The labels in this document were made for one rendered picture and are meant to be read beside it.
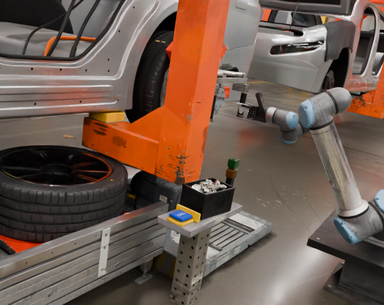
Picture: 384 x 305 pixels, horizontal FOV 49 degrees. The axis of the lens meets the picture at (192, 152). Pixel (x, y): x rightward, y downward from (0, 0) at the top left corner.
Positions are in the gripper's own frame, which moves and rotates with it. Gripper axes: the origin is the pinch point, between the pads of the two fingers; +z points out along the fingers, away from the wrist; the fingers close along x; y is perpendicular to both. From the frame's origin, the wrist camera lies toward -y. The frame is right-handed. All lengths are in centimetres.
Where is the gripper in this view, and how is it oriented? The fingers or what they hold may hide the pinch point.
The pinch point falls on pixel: (239, 103)
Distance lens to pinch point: 256.8
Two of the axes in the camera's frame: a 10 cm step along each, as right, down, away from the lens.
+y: -1.6, 9.5, 2.7
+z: -8.0, -2.8, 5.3
